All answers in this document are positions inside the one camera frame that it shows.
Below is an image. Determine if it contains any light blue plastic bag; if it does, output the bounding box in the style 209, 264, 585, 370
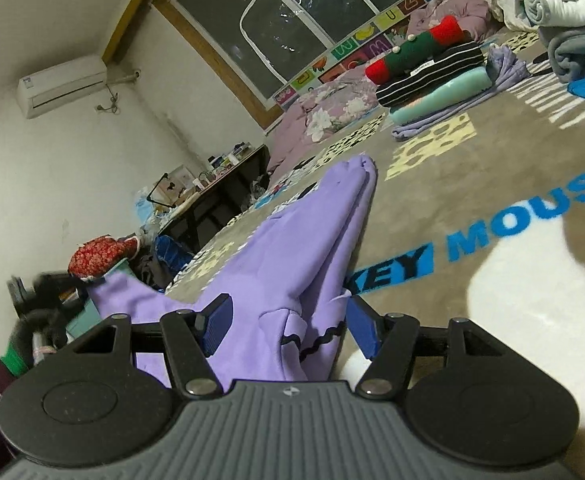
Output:
132, 187, 166, 226

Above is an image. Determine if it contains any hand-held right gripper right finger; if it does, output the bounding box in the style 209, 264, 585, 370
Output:
347, 295, 504, 401

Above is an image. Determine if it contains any dark clothes pile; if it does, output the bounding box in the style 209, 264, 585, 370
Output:
134, 252, 174, 292

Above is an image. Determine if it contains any person's left hand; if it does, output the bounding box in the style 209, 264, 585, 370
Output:
10, 309, 69, 361

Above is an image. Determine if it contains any low dark table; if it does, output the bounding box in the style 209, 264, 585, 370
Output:
161, 143, 271, 257

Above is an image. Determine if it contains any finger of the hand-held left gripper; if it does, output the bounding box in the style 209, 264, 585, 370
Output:
36, 271, 94, 288

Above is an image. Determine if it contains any black tablet stand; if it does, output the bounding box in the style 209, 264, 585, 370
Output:
146, 172, 184, 209

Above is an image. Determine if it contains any purple sweatshirt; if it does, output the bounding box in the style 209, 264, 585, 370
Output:
89, 155, 379, 390

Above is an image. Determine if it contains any light purple folded garment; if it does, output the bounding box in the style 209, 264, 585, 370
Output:
391, 44, 531, 142

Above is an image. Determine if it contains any white air conditioner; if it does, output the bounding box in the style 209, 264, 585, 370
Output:
16, 54, 109, 121

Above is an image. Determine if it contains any colourful alphabet wall mat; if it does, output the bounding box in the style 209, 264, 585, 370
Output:
271, 0, 484, 110

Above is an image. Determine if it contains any grey fleece folded blanket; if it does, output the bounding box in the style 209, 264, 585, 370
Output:
547, 19, 585, 85

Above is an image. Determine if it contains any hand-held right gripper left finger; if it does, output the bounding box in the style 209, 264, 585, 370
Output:
75, 294, 236, 401

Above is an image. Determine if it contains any wooden framed window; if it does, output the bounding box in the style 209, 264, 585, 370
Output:
101, 0, 436, 133

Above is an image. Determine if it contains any red patterned cloth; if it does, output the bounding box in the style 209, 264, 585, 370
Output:
67, 233, 141, 281

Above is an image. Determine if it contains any red and green knit sweater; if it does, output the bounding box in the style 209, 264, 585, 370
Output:
365, 14, 467, 84

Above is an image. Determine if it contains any pink floral quilt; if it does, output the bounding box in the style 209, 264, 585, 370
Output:
266, 0, 494, 177

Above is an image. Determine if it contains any teal plastic box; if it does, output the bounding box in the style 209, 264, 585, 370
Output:
64, 260, 139, 345

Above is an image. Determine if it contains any mint green folded garment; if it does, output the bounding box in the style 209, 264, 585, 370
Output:
389, 67, 496, 126

